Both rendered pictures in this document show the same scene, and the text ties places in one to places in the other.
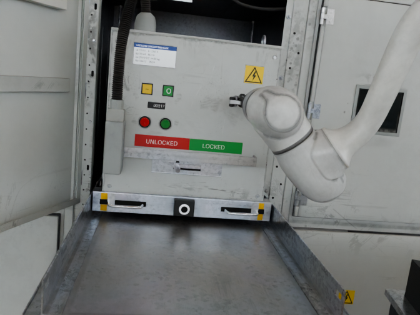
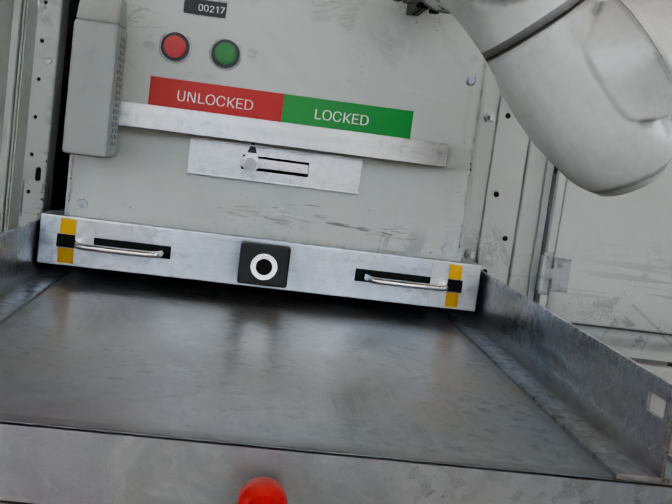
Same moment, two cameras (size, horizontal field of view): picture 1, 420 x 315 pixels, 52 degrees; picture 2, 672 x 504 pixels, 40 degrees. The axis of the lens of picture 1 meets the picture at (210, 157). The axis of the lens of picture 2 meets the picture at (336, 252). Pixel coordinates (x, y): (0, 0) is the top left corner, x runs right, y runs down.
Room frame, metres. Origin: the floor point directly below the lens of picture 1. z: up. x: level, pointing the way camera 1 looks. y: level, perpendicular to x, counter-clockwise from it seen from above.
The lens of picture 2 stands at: (0.12, -0.05, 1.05)
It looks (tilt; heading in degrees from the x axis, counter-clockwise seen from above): 7 degrees down; 2
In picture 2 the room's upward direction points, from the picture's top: 7 degrees clockwise
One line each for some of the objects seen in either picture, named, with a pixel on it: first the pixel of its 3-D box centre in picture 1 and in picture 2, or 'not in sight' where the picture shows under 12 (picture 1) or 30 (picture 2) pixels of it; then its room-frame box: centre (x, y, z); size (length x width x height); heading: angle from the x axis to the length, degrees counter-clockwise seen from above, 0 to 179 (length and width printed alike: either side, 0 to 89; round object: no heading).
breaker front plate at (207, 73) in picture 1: (191, 123); (288, 55); (1.26, 0.06, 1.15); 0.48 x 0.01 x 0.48; 97
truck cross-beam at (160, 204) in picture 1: (183, 204); (263, 261); (1.28, 0.07, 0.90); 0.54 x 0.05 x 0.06; 97
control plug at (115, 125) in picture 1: (114, 140); (97, 76); (1.16, 0.26, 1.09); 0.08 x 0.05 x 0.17; 7
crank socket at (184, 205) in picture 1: (184, 207); (263, 264); (1.24, 0.06, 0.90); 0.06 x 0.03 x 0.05; 97
